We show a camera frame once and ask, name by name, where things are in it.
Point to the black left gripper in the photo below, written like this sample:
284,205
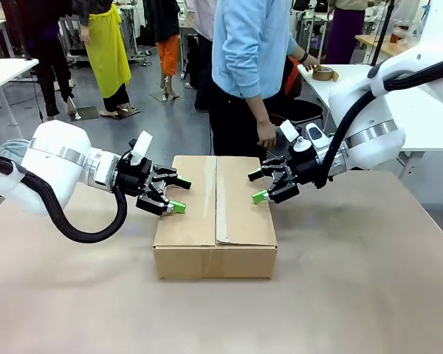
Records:
134,178

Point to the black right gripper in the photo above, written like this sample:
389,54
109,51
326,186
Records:
302,167

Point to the brown cardboard box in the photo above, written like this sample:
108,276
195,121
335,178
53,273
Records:
214,236

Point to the brown packing tape roll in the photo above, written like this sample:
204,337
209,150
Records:
325,73

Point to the person's left forearm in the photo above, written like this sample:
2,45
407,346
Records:
296,51

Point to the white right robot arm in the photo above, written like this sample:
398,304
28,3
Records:
373,125

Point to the person's right forearm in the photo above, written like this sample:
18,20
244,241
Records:
262,110

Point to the person's right hand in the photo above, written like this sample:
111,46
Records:
267,135

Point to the person's left hand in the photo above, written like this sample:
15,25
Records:
312,65

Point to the black chair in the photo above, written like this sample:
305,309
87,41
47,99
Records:
299,108

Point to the red orange cloth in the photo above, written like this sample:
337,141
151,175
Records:
293,81

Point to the black wristband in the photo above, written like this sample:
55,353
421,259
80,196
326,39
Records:
303,57

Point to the person in blue shirt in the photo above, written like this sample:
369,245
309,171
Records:
240,48

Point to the mannequin with orange trousers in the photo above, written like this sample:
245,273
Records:
168,51

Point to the mannequin white shirt black trousers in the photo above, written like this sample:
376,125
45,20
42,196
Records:
203,55

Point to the mannequin with yellow apron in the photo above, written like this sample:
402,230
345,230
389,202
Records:
107,48

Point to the grey cloth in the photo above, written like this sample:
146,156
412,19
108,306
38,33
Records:
13,149

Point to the large white work table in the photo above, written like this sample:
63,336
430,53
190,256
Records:
428,125

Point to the wooden background table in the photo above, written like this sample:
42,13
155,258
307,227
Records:
376,42

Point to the mannequin in dark clothes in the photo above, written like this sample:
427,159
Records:
48,55

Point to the black slanted pole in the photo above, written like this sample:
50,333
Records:
384,33

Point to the white side table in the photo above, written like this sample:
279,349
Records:
3,72

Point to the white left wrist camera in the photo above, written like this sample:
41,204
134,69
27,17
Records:
143,145

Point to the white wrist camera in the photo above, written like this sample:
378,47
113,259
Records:
143,145
288,130

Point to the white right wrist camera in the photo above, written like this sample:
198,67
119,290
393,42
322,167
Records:
288,130

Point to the dark mannequin base plate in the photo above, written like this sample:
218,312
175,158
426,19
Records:
127,112
162,96
84,113

